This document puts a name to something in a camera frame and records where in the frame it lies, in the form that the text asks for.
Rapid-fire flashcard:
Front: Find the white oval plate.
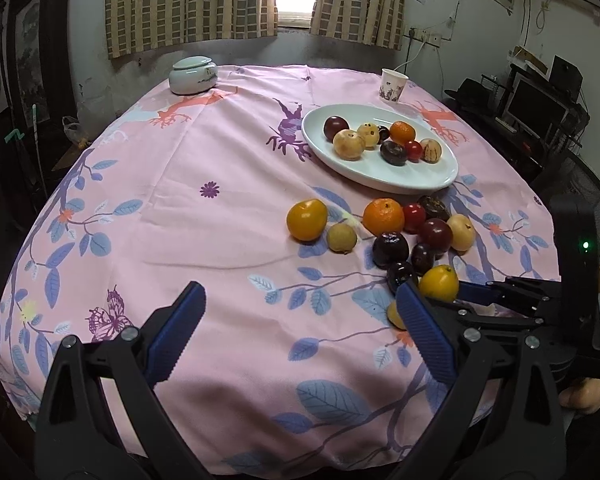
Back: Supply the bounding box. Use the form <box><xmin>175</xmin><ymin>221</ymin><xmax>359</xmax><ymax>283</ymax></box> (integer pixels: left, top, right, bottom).
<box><xmin>301</xmin><ymin>103</ymin><xmax>459</xmax><ymax>195</ymax></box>

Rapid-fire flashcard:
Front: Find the white wall outlet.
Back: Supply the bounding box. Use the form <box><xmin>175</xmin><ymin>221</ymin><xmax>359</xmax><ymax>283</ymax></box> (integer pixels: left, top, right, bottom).
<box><xmin>407</xmin><ymin>27</ymin><xmax>443</xmax><ymax>47</ymax></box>

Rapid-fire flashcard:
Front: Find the dark wrinkled passion fruit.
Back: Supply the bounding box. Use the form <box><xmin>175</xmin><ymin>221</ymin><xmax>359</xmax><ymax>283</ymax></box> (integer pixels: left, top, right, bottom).
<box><xmin>379</xmin><ymin>140</ymin><xmax>409</xmax><ymax>167</ymax></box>
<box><xmin>418</xmin><ymin>195</ymin><xmax>451</xmax><ymax>222</ymax></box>

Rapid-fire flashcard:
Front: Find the small yellow plum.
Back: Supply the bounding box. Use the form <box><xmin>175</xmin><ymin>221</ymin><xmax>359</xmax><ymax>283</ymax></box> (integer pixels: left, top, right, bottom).
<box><xmin>326</xmin><ymin>223</ymin><xmax>357</xmax><ymax>254</ymax></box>
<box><xmin>386</xmin><ymin>300</ymin><xmax>408</xmax><ymax>331</ymax></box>

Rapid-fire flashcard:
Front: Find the large yellow pear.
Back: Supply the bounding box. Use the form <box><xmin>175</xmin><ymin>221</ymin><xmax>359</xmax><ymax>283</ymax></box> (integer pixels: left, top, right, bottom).
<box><xmin>332</xmin><ymin>129</ymin><xmax>367</xmax><ymax>162</ymax></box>

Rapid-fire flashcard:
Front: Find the large red plum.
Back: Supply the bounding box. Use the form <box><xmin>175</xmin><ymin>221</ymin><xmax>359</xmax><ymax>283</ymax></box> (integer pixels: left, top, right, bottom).
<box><xmin>323</xmin><ymin>115</ymin><xmax>350</xmax><ymax>142</ymax></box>

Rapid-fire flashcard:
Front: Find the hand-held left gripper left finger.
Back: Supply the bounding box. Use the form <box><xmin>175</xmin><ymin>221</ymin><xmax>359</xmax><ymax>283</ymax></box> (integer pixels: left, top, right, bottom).
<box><xmin>34</xmin><ymin>281</ymin><xmax>207</xmax><ymax>480</ymax></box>

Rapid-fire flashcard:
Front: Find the brown checked curtain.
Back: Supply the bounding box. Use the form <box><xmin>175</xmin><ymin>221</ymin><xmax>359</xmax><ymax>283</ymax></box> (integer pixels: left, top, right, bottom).
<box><xmin>105</xmin><ymin>0</ymin><xmax>279</xmax><ymax>59</ymax></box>
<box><xmin>310</xmin><ymin>0</ymin><xmax>408</xmax><ymax>51</ymax></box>

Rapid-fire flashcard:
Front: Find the orange tangerine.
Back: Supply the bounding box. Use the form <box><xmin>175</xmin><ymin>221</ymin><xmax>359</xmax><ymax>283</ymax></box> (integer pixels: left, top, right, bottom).
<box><xmin>389</xmin><ymin>121</ymin><xmax>417</xmax><ymax>145</ymax></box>
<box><xmin>362</xmin><ymin>198</ymin><xmax>405</xmax><ymax>237</ymax></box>

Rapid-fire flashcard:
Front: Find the spotted yellow pear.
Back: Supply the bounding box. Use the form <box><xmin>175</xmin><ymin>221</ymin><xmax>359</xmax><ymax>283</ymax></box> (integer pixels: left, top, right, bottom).
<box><xmin>356</xmin><ymin>122</ymin><xmax>381</xmax><ymax>150</ymax></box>

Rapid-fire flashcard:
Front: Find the yellow orange round fruit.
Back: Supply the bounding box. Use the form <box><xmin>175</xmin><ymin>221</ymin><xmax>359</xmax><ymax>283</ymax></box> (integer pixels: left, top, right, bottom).
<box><xmin>418</xmin><ymin>264</ymin><xmax>460</xmax><ymax>304</ymax></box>
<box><xmin>286</xmin><ymin>198</ymin><xmax>329</xmax><ymax>242</ymax></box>

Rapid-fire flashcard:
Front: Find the dark red plum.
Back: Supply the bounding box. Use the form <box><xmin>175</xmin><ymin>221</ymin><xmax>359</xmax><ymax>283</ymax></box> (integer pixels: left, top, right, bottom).
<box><xmin>419</xmin><ymin>218</ymin><xmax>454</xmax><ymax>252</ymax></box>

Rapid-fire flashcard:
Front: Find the small dark purple plum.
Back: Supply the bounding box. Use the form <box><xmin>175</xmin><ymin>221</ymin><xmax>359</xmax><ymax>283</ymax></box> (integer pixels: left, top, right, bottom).
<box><xmin>410</xmin><ymin>243</ymin><xmax>436</xmax><ymax>276</ymax></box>

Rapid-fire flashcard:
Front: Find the white power cable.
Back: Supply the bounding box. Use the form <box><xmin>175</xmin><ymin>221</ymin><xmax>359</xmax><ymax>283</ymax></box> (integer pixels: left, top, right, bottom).
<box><xmin>396</xmin><ymin>39</ymin><xmax>426</xmax><ymax>72</ymax></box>

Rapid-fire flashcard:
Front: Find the printed paper cup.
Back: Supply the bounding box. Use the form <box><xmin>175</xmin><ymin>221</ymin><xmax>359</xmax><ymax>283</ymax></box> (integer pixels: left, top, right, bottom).
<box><xmin>378</xmin><ymin>68</ymin><xmax>410</xmax><ymax>104</ymax></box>

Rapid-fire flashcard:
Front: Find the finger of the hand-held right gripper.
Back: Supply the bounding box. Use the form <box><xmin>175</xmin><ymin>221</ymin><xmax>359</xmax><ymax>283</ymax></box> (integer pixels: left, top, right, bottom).
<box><xmin>457</xmin><ymin>276</ymin><xmax>563</xmax><ymax>313</ymax></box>
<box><xmin>454</xmin><ymin>301</ymin><xmax>556</xmax><ymax>333</ymax></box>

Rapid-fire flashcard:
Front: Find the pink floral tablecloth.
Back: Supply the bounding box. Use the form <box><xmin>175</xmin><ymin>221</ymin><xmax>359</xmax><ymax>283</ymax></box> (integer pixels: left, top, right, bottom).
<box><xmin>0</xmin><ymin>64</ymin><xmax>563</xmax><ymax>476</ymax></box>

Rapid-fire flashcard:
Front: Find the white plastic bag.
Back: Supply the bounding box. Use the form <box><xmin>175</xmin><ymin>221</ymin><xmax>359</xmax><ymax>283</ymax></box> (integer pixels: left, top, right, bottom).
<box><xmin>62</xmin><ymin>116</ymin><xmax>88</xmax><ymax>146</ymax></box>

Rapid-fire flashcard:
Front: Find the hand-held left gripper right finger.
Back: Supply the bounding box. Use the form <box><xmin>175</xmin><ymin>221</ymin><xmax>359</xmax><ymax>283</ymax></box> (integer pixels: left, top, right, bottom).
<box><xmin>387</xmin><ymin>280</ymin><xmax>568</xmax><ymax>480</ymax></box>

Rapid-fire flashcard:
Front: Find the computer monitor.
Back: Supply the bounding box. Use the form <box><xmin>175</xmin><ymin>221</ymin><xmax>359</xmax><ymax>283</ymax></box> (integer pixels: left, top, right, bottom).
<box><xmin>502</xmin><ymin>72</ymin><xmax>571</xmax><ymax>138</ymax></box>

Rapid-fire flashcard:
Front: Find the black desk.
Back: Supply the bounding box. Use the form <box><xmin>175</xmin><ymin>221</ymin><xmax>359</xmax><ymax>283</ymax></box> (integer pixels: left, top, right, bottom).
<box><xmin>450</xmin><ymin>95</ymin><xmax>588</xmax><ymax>176</ymax></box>

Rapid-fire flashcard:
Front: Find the person's right hand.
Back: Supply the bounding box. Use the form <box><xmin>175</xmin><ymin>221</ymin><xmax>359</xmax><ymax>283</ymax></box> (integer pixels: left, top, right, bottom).
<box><xmin>559</xmin><ymin>376</ymin><xmax>600</xmax><ymax>416</ymax></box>

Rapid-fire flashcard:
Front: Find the white ceramic lidded jar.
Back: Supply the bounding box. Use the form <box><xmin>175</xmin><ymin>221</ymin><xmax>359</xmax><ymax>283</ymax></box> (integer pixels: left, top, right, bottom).
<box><xmin>168</xmin><ymin>56</ymin><xmax>219</xmax><ymax>96</ymax></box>

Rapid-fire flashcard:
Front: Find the black speaker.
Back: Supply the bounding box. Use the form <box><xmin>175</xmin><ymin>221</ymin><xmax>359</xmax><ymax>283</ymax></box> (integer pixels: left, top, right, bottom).
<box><xmin>549</xmin><ymin>55</ymin><xmax>583</xmax><ymax>101</ymax></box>

